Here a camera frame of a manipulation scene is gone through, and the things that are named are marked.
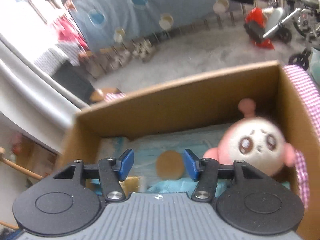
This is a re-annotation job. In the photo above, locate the bag of blue face masks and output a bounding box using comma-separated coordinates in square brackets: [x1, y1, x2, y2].
[97, 124, 230, 195]

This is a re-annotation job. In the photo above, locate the white pink plush toy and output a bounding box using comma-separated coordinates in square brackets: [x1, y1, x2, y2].
[203, 98, 296, 176]

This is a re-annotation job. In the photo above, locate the brown cardboard box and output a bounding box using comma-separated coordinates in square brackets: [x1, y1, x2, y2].
[57, 61, 319, 239]

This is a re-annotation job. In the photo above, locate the pink checkered tablecloth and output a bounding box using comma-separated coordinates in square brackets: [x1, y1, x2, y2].
[101, 61, 319, 202]

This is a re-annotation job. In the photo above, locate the grey curtain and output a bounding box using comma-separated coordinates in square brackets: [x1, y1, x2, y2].
[1, 37, 88, 153]

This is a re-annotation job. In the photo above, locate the wooden chair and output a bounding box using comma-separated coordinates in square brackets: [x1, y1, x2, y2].
[1, 147, 43, 230]

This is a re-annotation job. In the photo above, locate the polka dot cloth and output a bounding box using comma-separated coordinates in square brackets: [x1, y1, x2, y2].
[34, 42, 83, 76]

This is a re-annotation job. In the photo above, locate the pink hanging garment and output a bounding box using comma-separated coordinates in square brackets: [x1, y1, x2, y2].
[53, 15, 88, 50]

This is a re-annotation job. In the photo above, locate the blue patterned hanging blanket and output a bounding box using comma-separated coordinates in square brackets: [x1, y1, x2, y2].
[69, 0, 233, 53]

